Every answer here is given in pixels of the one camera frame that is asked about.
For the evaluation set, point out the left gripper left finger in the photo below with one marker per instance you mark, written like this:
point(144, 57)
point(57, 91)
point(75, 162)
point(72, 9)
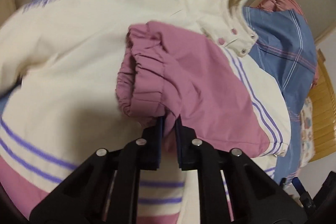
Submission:
point(104, 189)

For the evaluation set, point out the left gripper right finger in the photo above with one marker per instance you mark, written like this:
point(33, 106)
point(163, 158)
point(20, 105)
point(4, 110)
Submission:
point(232, 188)

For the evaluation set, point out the cream and pink hooded jacket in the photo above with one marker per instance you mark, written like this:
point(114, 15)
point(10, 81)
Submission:
point(154, 80)

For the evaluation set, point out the floral patterned bedsheet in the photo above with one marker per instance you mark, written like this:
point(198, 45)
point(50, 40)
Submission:
point(307, 138)

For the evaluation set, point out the wooden slatted headboard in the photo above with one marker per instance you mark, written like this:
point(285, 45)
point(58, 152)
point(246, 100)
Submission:
point(323, 99)

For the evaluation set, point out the blue plaid bed quilt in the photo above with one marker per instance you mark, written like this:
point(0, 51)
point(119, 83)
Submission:
point(60, 60)

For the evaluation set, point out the pink pillow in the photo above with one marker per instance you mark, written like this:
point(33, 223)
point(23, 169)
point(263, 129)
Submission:
point(275, 7)

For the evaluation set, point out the light wood side cabinet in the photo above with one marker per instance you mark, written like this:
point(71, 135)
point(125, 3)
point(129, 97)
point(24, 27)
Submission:
point(7, 8)

